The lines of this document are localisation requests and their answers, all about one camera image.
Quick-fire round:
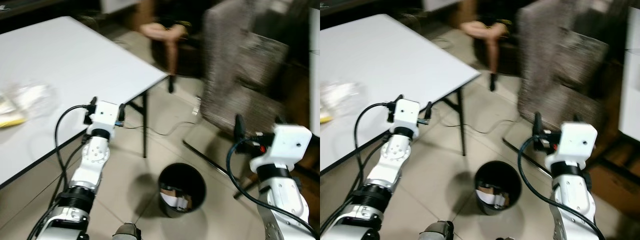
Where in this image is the black round rubbish bin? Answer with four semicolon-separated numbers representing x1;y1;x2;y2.
158;162;207;219
474;161;522;216

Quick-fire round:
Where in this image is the thin black floor cable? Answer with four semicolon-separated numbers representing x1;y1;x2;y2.
440;120;518;135
122;122;201;137

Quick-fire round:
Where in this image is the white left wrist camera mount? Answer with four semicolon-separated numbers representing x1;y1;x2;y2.
87;101;125;132
392;98;422;130

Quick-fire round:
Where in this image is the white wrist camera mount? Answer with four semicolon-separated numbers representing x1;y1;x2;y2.
392;98;422;130
249;125;313;174
545;121;598;171
87;101;125;132

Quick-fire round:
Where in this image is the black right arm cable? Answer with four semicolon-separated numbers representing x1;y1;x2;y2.
517;135;606;240
226;140;318;238

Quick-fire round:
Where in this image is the seated person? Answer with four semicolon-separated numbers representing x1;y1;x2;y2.
137;0;191;93
459;0;511;92

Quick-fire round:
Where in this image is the large white folding table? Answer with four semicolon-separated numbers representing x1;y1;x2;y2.
320;14;482;173
0;16;169;188

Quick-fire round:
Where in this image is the grey woven armchair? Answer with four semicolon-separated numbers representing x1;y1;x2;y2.
182;0;296;201
502;0;611;176

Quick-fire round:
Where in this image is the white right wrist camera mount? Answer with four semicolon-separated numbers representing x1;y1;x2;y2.
249;125;313;174
545;121;598;171

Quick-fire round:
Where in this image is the white cabinet panel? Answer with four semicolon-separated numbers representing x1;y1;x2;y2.
422;0;463;12
100;0;142;14

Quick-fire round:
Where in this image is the white paper trash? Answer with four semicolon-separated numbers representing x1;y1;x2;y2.
476;190;507;208
160;192;193;211

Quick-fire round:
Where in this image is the black metal table leg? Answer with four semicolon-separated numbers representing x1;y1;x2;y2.
125;90;150;159
442;85;467;157

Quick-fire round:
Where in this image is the grey robot knee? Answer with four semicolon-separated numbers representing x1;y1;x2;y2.
112;223;142;240
419;221;455;240

